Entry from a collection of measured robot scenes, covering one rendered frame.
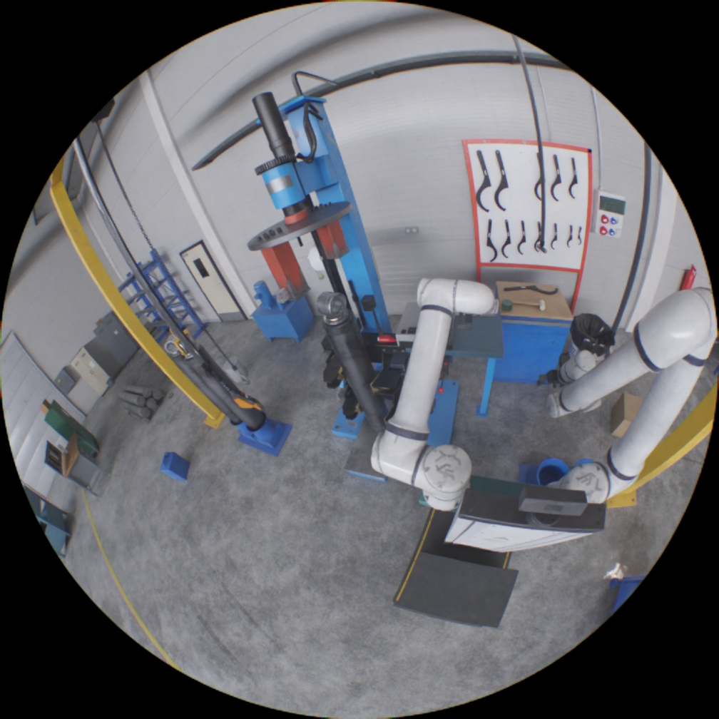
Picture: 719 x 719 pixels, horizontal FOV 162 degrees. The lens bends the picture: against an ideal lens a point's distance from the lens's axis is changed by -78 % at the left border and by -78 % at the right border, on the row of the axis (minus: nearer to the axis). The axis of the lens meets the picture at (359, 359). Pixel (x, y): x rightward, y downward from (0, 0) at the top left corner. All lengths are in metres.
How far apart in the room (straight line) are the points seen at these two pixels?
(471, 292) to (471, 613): 1.48
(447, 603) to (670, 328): 1.40
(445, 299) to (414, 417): 0.42
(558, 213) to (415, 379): 2.84
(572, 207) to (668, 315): 2.86
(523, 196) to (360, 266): 2.11
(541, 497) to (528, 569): 1.99
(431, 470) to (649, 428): 0.66
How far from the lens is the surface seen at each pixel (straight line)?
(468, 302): 0.90
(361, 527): 2.43
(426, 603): 1.50
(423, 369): 0.84
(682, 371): 0.73
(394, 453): 0.84
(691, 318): 0.59
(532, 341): 2.60
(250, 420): 2.81
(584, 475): 0.91
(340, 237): 1.52
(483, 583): 1.51
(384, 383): 1.74
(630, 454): 0.91
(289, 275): 1.27
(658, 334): 0.58
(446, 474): 0.80
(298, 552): 2.63
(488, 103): 3.15
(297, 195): 1.31
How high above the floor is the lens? 2.32
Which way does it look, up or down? 42 degrees down
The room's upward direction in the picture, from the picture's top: 22 degrees counter-clockwise
